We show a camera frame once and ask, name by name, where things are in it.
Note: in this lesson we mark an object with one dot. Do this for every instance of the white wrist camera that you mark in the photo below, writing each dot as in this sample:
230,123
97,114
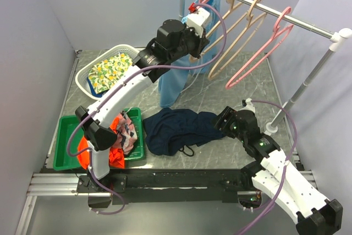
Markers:
198,18
247,104

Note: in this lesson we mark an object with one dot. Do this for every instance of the light blue shorts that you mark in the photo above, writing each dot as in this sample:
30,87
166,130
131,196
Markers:
172,83

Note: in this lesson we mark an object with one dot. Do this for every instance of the navy blue shorts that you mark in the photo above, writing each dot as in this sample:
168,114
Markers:
169,131

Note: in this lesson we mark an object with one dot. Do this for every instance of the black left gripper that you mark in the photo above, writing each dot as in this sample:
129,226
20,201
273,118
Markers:
202,42

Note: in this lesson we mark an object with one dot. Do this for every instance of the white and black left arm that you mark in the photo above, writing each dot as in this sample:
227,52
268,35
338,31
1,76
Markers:
174,39

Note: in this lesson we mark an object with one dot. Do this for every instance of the orange shorts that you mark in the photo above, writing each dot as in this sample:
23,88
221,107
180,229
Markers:
116,154

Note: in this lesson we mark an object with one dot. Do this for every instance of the beige hanger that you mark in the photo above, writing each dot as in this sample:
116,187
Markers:
253,23
231,9

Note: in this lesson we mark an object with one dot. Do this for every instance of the floral patterned cloth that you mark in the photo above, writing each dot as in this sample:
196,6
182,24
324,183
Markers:
110,70

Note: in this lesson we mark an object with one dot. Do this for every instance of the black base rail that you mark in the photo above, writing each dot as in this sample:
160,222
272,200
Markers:
161,185

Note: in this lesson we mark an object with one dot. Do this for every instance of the pink empty hanger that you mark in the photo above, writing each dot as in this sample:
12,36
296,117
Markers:
264,53

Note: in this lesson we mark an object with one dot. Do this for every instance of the pink patterned shorts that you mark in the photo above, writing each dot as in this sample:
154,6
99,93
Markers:
126,133

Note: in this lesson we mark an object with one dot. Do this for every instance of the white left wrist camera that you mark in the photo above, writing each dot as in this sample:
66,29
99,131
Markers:
198,18

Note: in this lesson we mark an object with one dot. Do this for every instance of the white laundry basket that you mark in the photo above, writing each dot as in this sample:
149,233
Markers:
82,74

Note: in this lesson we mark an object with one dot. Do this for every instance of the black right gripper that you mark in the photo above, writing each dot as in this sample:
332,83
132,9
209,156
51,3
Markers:
228,113

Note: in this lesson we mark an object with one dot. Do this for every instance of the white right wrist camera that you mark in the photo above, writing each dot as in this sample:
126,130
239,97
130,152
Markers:
247,104

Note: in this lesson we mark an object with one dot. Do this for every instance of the white clothes rack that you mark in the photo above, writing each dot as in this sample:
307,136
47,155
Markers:
284,24

